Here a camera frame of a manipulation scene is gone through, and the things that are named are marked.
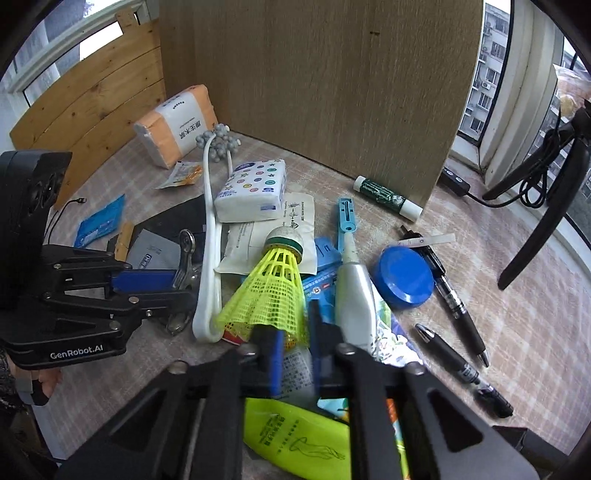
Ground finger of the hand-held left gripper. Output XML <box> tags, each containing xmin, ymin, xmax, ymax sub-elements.
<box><xmin>39</xmin><ymin>244</ymin><xmax>181</xmax><ymax>294</ymax></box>
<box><xmin>44</xmin><ymin>286</ymin><xmax>199</xmax><ymax>326</ymax></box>

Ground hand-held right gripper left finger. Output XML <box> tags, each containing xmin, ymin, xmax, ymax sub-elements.
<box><xmin>55</xmin><ymin>325</ymin><xmax>284</xmax><ymax>480</ymax></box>

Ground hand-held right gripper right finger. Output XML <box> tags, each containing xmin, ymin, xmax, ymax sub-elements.
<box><xmin>308</xmin><ymin>309</ymin><xmax>539</xmax><ymax>480</ymax></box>

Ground metal clip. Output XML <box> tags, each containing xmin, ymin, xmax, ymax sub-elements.
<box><xmin>166</xmin><ymin>228</ymin><xmax>204</xmax><ymax>335</ymax></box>

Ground yellow shuttlecock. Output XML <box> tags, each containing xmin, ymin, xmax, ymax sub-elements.
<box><xmin>216</xmin><ymin>226</ymin><xmax>309</xmax><ymax>347</ymax></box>

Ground person's left hand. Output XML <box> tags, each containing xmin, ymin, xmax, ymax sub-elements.
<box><xmin>9</xmin><ymin>362</ymin><xmax>63</xmax><ymax>398</ymax></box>

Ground white printed packet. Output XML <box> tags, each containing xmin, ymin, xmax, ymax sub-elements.
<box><xmin>281</xmin><ymin>346</ymin><xmax>317</xmax><ymax>402</ymax></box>

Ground dark grey packet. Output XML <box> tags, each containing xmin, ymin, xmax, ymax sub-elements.
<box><xmin>107</xmin><ymin>194</ymin><xmax>209</xmax><ymax>278</ymax></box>

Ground wooden clothespin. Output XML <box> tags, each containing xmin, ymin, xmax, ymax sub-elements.
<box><xmin>113</xmin><ymin>222</ymin><xmax>136</xmax><ymax>263</ymax></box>

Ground silver tube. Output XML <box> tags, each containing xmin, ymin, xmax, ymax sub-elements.
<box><xmin>335</xmin><ymin>240</ymin><xmax>376</xmax><ymax>356</ymax></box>

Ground blue sachet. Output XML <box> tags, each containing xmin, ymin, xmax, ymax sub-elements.
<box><xmin>74</xmin><ymin>194</ymin><xmax>126</xmax><ymax>250</ymax></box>

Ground lime green packet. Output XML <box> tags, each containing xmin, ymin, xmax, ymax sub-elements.
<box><xmin>242</xmin><ymin>397</ymin><xmax>354</xmax><ymax>480</ymax></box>

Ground green leaf print packet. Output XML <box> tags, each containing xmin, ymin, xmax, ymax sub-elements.
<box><xmin>369</xmin><ymin>295</ymin><xmax>423</xmax><ymax>367</ymax></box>

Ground white stick grey ball massager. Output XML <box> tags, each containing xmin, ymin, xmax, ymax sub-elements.
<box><xmin>191</xmin><ymin>124</ymin><xmax>242</xmax><ymax>343</ymax></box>

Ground blue packet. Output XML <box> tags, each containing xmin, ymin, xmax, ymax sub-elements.
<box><xmin>302</xmin><ymin>235</ymin><xmax>345</xmax><ymax>324</ymax></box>

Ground orange white sachet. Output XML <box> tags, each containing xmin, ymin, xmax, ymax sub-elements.
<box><xmin>154</xmin><ymin>161</ymin><xmax>204</xmax><ymax>190</ymax></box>

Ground light wooden plank panel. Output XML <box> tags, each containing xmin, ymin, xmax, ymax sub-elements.
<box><xmin>9</xmin><ymin>9</ymin><xmax>167</xmax><ymax>199</ymax></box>

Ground blue round tin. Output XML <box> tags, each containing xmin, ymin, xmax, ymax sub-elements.
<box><xmin>373</xmin><ymin>246</ymin><xmax>435</xmax><ymax>309</ymax></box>

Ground white paper packet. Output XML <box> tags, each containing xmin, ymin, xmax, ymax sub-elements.
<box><xmin>215</xmin><ymin>193</ymin><xmax>317</xmax><ymax>278</ymax></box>

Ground star print tissue pack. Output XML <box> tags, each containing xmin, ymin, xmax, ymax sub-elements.
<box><xmin>215</xmin><ymin>159</ymin><xmax>288</xmax><ymax>223</ymax></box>

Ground light blue plastic stick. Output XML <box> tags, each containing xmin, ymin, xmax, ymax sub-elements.
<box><xmin>337</xmin><ymin>198</ymin><xmax>357</xmax><ymax>250</ymax></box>

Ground black pen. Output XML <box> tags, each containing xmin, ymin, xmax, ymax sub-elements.
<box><xmin>399</xmin><ymin>226</ymin><xmax>490</xmax><ymax>368</ymax></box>
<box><xmin>414</xmin><ymin>323</ymin><xmax>515</xmax><ymax>418</ymax></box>

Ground orange white tissue pack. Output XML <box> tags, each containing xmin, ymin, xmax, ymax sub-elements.
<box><xmin>134</xmin><ymin>84</ymin><xmax>219</xmax><ymax>169</ymax></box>

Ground white paper strip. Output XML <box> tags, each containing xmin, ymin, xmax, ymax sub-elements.
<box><xmin>398</xmin><ymin>233</ymin><xmax>455</xmax><ymax>247</ymax></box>

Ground green white glue stick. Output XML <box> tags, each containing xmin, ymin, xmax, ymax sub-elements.
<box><xmin>353</xmin><ymin>175</ymin><xmax>424</xmax><ymax>221</ymax></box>

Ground brown wooden board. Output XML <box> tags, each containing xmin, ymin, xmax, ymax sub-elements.
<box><xmin>159</xmin><ymin>0</ymin><xmax>485</xmax><ymax>209</ymax></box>

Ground plastic bag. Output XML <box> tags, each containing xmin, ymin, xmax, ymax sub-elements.
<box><xmin>551</xmin><ymin>65</ymin><xmax>591</xmax><ymax>116</ymax></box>

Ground thin black cable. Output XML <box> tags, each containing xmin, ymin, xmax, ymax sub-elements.
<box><xmin>44</xmin><ymin>198</ymin><xmax>88</xmax><ymax>245</ymax></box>

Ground black inline switch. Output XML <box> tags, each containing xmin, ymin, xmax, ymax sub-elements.
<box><xmin>438</xmin><ymin>165</ymin><xmax>472</xmax><ymax>197</ymax></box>

